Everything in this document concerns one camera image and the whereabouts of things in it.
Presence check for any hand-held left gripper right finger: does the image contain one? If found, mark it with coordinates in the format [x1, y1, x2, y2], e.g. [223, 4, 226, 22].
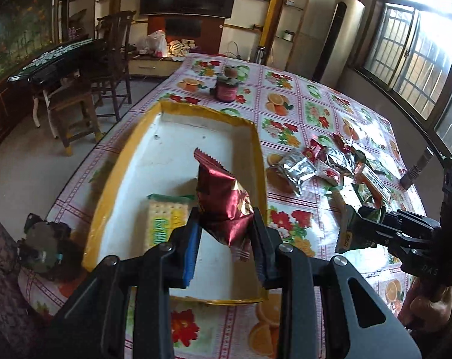
[249, 207, 423, 359]

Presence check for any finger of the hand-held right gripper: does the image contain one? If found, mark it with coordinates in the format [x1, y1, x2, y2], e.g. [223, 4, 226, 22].
[355, 228, 402, 250]
[351, 205, 399, 229]

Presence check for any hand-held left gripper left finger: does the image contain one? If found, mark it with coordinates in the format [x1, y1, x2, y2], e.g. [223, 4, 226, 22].
[39, 207, 203, 359]

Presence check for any green snack packet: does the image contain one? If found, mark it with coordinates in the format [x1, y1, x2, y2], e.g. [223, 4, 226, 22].
[334, 204, 389, 254]

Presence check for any green cracker packet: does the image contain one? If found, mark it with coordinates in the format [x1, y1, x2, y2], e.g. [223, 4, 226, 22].
[146, 192, 196, 251]

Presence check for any dark red foil snack packet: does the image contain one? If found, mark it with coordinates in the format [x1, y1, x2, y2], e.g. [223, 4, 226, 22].
[194, 147, 255, 262]

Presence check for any pile of mixed snack packets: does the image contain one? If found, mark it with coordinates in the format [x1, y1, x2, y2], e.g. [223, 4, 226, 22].
[265, 133, 399, 210]

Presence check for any yellow cardboard box tray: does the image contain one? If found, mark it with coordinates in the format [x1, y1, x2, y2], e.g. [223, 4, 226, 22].
[81, 101, 270, 305]

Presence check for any person's right hand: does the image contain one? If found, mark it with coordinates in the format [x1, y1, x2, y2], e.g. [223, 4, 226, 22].
[398, 279, 452, 333]

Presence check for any grey metal flashlight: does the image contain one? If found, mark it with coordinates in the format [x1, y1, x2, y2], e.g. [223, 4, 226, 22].
[400, 147, 435, 190]

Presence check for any floral fruit print tablecloth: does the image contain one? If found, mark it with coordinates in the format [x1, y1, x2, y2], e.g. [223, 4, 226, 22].
[18, 52, 427, 359]

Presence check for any dark camouflage object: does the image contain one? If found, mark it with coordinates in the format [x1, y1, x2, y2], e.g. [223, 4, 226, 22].
[16, 213, 85, 282]

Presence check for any red jar with black lid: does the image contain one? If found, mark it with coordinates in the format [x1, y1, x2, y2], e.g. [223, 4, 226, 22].
[214, 76, 242, 103]

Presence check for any barred window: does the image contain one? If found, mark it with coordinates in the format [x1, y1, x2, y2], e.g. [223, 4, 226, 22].
[355, 0, 452, 151]

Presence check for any wooden stool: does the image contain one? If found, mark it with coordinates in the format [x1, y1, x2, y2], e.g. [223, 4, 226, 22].
[48, 93, 101, 156]

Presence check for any white standing air conditioner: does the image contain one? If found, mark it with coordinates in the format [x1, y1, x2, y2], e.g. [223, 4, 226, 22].
[316, 0, 366, 87]

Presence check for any wooden television cabinet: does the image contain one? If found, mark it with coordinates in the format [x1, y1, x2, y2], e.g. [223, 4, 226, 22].
[129, 14, 226, 80]

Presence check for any dark patterned cloth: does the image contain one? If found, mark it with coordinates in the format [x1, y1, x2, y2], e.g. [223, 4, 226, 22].
[0, 205, 55, 359]

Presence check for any dark wooden chair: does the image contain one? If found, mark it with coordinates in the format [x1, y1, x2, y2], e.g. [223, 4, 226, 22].
[91, 10, 137, 122]

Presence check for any stack of small boxes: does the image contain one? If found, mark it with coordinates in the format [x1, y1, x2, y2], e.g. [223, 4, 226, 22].
[168, 39, 197, 61]

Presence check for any white plastic bag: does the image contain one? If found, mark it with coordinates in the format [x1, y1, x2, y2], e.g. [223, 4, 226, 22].
[136, 30, 169, 57]

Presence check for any yellow pillar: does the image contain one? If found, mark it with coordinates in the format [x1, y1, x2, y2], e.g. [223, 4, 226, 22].
[261, 0, 292, 51]

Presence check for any black mahjong table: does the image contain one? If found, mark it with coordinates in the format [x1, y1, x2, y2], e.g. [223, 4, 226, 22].
[7, 37, 101, 139]

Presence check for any dark wooden sideboard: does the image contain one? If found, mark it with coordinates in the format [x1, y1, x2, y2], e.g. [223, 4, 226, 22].
[0, 78, 36, 159]

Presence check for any large floral wall painting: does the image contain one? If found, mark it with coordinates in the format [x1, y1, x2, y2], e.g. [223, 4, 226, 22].
[0, 0, 62, 87]

